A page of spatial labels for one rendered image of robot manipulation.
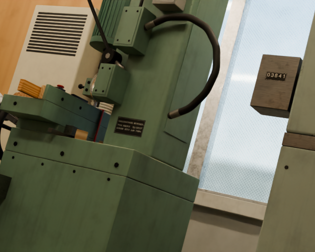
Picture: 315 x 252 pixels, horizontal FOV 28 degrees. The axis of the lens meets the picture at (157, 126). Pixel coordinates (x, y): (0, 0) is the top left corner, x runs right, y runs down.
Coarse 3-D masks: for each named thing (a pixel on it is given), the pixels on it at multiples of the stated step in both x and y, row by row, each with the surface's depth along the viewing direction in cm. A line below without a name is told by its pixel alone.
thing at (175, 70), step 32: (192, 0) 216; (224, 0) 232; (160, 32) 219; (192, 32) 217; (128, 64) 223; (160, 64) 215; (192, 64) 219; (128, 96) 219; (160, 96) 211; (192, 96) 222; (160, 128) 209; (192, 128) 225; (160, 160) 212
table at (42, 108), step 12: (12, 96) 222; (24, 96) 219; (0, 108) 224; (12, 108) 221; (24, 108) 217; (36, 108) 214; (48, 108) 215; (60, 108) 220; (36, 120) 227; (48, 120) 218; (60, 120) 221; (72, 120) 226; (84, 120) 231
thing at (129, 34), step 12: (132, 12) 218; (144, 12) 217; (120, 24) 219; (132, 24) 216; (120, 36) 218; (132, 36) 215; (144, 36) 219; (120, 48) 220; (132, 48) 216; (144, 48) 219
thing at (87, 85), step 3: (87, 78) 242; (90, 78) 241; (87, 81) 241; (90, 81) 241; (87, 84) 241; (84, 87) 242; (87, 87) 241; (84, 90) 241; (87, 90) 240; (84, 93) 241; (87, 93) 240; (87, 96) 243; (90, 96) 241; (93, 99) 246
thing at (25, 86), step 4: (20, 80) 210; (24, 80) 210; (20, 84) 210; (24, 84) 210; (28, 84) 211; (32, 84) 213; (20, 88) 209; (24, 88) 210; (28, 88) 212; (32, 88) 213; (36, 88) 214; (40, 88) 216; (24, 92) 211; (28, 92) 212; (32, 92) 213; (36, 92) 215; (32, 96) 215; (36, 96) 215
